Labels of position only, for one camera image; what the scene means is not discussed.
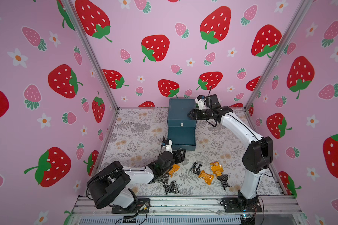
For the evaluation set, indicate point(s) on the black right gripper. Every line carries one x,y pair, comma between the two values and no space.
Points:
197,114

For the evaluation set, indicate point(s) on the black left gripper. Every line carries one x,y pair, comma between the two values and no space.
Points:
180,159

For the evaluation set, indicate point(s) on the black cookie packet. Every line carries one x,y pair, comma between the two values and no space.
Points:
224,181
171,188
164,180
196,168

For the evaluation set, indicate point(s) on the teal drawer cabinet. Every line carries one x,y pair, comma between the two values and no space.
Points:
181,129

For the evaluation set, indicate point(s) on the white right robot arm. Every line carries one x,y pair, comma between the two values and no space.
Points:
259,149

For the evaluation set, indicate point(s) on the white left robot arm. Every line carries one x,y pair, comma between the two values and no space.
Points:
109,186

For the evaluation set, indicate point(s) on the orange cookie packet left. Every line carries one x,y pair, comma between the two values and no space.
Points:
174,169

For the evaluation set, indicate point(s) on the orange cookie packet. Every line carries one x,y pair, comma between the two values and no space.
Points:
217,169
208,178
174,169

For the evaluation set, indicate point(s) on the orange cookie packet centre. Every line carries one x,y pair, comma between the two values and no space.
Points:
208,178

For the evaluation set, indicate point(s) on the orange cookie packet right top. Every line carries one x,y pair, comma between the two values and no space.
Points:
217,169

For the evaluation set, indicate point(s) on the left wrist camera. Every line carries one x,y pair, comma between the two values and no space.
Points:
167,144

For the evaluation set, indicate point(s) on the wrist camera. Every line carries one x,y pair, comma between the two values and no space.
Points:
167,144
201,102

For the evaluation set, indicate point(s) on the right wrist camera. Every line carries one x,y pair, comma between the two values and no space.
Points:
201,102

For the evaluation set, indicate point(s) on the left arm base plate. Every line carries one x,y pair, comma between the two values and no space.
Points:
140,205

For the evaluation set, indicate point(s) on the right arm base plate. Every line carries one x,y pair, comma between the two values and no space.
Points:
241,205

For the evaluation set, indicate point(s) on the aluminium front rail frame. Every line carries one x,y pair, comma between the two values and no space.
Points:
192,210

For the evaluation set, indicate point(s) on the aluminium corner post right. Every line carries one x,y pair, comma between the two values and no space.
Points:
291,29

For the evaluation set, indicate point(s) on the aluminium corner post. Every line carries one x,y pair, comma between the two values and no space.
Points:
70,9
291,29

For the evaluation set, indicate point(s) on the aluminium corner post left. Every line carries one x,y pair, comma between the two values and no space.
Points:
70,9

